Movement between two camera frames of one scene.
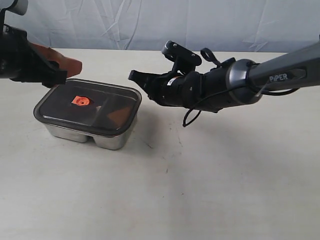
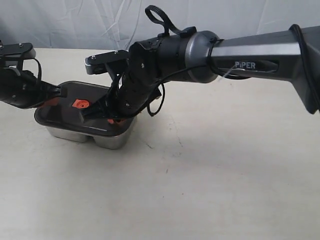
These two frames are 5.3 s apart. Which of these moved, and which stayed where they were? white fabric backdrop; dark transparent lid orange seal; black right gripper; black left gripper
Moved: black right gripper; black left gripper
Stayed: white fabric backdrop; dark transparent lid orange seal
